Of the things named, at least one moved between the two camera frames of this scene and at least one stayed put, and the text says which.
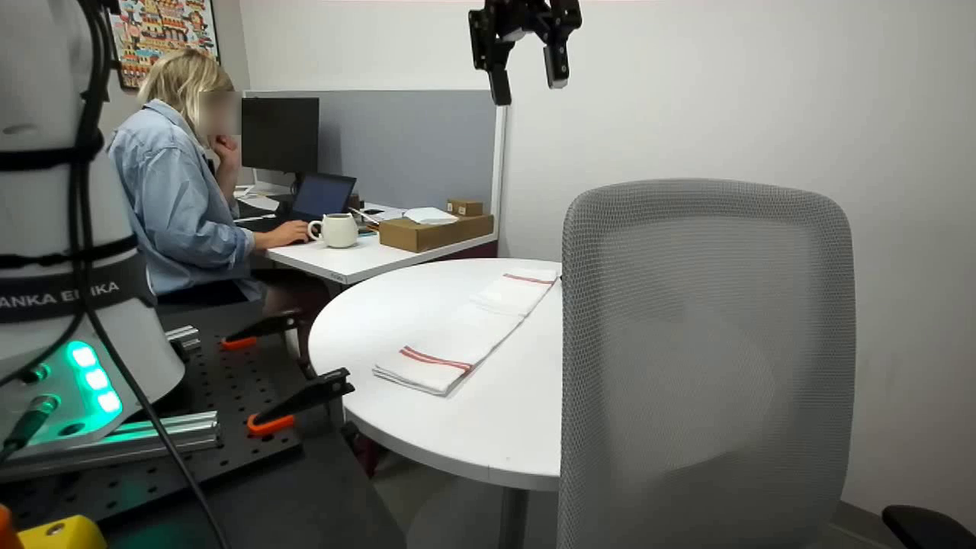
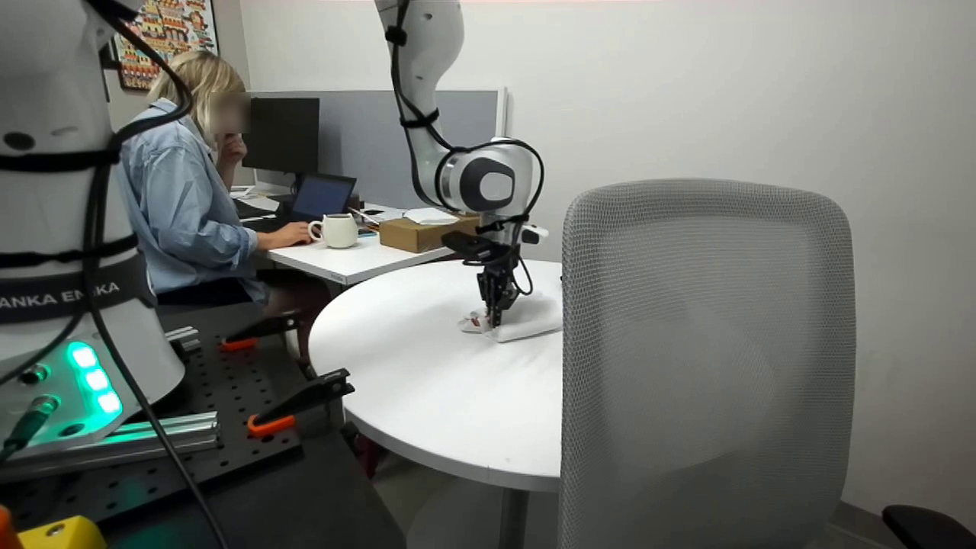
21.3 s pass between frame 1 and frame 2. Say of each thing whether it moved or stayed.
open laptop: stayed
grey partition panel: stayed
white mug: stayed
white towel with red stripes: moved
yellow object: stayed
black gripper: moved
